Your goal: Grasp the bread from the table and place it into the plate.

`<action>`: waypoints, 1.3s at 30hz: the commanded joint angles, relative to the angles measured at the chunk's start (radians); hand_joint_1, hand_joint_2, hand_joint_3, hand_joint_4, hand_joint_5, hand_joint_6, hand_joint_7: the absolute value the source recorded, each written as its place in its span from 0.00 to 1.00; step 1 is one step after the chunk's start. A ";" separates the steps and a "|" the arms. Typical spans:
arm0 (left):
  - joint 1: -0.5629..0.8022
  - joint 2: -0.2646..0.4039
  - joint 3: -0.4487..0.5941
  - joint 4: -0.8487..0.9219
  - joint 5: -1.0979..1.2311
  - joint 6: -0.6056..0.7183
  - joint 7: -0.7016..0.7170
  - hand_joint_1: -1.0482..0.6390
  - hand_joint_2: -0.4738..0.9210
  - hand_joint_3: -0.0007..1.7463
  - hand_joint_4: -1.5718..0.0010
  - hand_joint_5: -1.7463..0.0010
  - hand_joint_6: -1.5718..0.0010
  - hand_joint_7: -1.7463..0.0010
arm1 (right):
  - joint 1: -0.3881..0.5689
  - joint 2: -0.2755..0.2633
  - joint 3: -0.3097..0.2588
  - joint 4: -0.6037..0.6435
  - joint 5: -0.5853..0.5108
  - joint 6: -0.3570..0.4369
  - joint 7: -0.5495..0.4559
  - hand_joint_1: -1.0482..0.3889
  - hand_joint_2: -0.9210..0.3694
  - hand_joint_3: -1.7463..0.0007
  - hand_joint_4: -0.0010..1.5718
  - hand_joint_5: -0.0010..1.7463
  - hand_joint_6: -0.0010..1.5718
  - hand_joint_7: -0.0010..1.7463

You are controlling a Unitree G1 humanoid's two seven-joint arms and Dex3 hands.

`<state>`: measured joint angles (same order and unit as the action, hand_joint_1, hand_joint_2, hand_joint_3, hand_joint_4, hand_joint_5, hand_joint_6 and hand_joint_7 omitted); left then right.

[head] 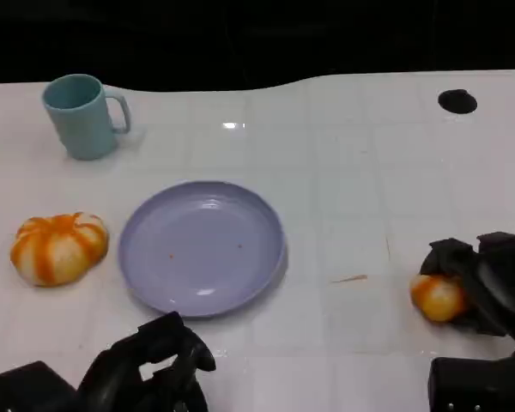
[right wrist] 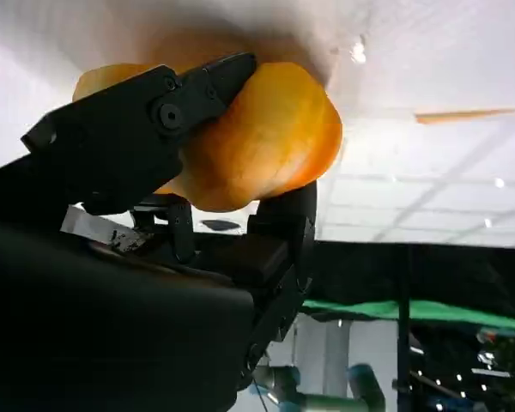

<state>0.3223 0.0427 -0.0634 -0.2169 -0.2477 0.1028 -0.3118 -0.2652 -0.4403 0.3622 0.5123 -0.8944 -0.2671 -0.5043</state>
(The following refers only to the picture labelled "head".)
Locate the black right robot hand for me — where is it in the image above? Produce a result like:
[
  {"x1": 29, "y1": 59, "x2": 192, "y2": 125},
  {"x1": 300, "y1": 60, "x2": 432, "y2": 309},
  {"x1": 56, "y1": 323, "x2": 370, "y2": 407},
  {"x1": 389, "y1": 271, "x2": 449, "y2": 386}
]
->
[{"x1": 420, "y1": 231, "x2": 515, "y2": 345}]

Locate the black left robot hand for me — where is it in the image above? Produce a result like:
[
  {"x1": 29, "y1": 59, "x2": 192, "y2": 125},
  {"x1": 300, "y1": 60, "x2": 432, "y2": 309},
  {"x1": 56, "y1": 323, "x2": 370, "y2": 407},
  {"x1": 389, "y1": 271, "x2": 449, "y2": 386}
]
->
[{"x1": 76, "y1": 311, "x2": 218, "y2": 412}]

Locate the orange white toy bread roll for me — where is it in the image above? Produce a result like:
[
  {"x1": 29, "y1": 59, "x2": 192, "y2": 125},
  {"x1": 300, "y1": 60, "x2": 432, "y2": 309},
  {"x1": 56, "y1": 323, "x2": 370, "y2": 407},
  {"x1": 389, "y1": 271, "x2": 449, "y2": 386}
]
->
[
  {"x1": 409, "y1": 273, "x2": 469, "y2": 323},
  {"x1": 9, "y1": 211, "x2": 111, "y2": 288}
]

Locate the lilac plate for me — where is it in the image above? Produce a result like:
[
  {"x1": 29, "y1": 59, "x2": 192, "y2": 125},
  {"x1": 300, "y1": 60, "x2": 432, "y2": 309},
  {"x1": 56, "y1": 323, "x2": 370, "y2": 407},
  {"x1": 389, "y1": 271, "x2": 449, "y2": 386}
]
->
[{"x1": 118, "y1": 179, "x2": 288, "y2": 319}]

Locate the black table grommet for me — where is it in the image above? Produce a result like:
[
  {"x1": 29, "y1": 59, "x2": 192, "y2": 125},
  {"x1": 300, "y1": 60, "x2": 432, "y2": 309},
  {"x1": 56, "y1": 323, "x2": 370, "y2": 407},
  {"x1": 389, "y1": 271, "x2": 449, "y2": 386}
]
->
[{"x1": 437, "y1": 88, "x2": 478, "y2": 115}]

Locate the pale green mug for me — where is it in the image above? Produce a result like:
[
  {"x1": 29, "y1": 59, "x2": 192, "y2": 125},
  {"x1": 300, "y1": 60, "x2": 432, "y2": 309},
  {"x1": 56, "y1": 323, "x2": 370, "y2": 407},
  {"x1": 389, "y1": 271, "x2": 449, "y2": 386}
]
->
[{"x1": 41, "y1": 73, "x2": 133, "y2": 161}]

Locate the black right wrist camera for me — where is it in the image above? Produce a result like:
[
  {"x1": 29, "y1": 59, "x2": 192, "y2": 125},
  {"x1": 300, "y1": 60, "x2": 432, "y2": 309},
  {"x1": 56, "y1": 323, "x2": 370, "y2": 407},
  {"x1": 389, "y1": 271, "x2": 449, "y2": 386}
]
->
[{"x1": 428, "y1": 346, "x2": 515, "y2": 412}]

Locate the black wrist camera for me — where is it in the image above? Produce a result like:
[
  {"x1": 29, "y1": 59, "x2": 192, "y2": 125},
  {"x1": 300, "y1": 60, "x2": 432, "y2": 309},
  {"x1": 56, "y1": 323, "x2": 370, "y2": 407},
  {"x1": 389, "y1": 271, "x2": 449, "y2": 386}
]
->
[
  {"x1": 0, "y1": 360, "x2": 79, "y2": 412},
  {"x1": 428, "y1": 346, "x2": 515, "y2": 412}
]

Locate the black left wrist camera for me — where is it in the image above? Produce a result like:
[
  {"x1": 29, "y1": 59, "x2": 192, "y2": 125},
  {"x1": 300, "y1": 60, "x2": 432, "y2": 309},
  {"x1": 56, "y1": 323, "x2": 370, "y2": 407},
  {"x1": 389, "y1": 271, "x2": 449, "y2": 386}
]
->
[{"x1": 0, "y1": 360, "x2": 79, "y2": 412}]

